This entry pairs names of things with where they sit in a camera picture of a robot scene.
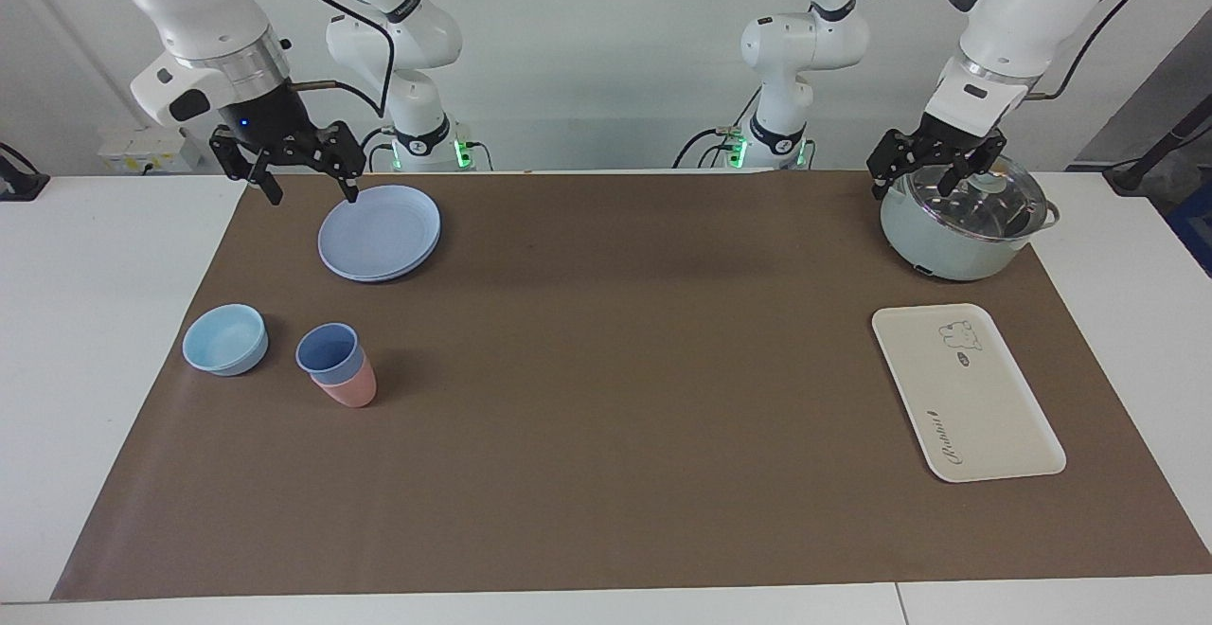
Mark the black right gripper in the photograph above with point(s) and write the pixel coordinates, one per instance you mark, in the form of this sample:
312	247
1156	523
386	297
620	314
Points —
270	123

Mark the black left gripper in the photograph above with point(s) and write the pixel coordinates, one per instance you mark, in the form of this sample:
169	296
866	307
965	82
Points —
961	142

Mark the blue plastic cup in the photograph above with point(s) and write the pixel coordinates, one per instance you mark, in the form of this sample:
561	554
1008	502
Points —
329	352

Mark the pink plastic cup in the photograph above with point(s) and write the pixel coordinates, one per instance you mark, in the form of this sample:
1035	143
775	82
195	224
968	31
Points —
350	393

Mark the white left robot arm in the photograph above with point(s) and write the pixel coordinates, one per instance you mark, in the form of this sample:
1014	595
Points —
1023	9

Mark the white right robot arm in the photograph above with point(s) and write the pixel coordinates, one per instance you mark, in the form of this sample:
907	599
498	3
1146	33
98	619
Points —
204	9

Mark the cream rabbit print tray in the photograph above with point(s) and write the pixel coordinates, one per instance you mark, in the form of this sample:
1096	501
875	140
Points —
966	398

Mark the glass pot lid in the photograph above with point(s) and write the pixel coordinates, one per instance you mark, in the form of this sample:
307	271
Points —
985	208

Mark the pale green cooking pot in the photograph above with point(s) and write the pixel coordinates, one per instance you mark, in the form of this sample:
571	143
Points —
933	246

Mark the blue round plate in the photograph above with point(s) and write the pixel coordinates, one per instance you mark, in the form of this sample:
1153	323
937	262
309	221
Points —
379	232

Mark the black stand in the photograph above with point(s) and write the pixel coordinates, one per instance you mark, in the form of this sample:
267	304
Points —
1127	175

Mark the light blue bowl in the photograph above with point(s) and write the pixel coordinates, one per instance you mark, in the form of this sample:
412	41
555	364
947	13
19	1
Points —
225	341

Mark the blue crate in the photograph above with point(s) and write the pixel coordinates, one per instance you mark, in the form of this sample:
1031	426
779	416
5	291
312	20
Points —
1195	227

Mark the black table clamp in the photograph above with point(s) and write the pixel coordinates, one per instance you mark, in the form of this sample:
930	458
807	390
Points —
21	180

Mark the brown table mat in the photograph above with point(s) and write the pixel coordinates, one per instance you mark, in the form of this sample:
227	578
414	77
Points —
615	398

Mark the white wall socket box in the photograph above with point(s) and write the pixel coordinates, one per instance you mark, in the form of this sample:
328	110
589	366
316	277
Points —
142	147

